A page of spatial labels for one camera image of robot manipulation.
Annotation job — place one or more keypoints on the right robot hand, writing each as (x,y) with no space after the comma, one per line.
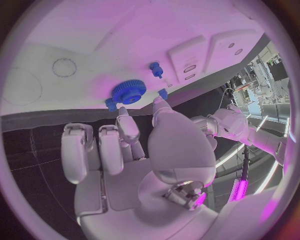
(150,187)

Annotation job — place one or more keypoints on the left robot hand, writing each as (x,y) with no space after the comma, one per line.
(204,123)

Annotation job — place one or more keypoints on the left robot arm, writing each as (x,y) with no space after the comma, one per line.
(236,127)

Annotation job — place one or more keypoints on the white task board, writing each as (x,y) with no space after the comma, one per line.
(131,41)

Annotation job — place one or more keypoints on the black lamp stand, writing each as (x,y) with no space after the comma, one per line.
(245,161)

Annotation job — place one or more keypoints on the blue peg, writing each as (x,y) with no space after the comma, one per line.
(156,69)

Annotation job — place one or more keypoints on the glowing light bar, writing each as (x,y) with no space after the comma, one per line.
(239,189)

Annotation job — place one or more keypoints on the blue gear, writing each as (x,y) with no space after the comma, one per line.
(127,91)

